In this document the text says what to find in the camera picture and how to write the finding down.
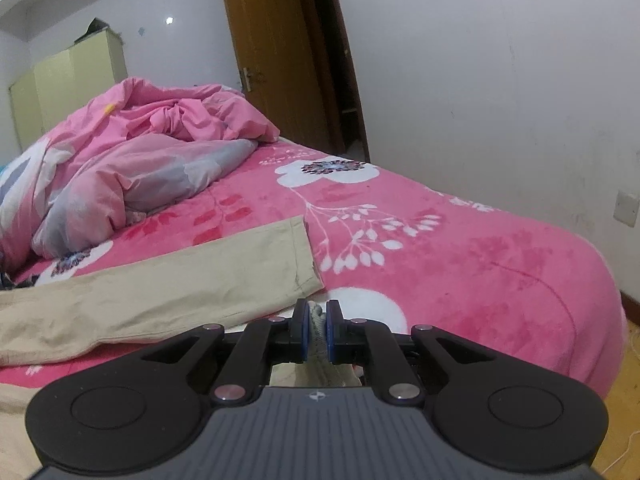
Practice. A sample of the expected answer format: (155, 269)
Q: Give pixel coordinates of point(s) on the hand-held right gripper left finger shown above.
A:
(301, 332)

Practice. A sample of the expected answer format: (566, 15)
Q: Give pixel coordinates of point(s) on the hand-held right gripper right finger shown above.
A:
(332, 332)

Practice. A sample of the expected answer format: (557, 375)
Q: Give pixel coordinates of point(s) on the beige pants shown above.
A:
(175, 290)

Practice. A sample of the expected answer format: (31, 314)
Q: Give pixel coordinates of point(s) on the pink floral blanket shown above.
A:
(450, 270)

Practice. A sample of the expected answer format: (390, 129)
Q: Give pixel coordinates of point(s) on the pink and grey duvet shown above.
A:
(125, 160)

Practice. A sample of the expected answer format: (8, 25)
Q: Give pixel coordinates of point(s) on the brown wooden door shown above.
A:
(280, 50)

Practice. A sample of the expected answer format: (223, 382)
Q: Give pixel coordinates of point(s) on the pale yellow wardrobe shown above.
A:
(70, 80)

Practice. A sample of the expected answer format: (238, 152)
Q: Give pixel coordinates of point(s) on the dark cloth bundle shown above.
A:
(97, 30)

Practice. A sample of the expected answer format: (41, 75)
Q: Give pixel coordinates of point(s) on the white wall plate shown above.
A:
(625, 207)

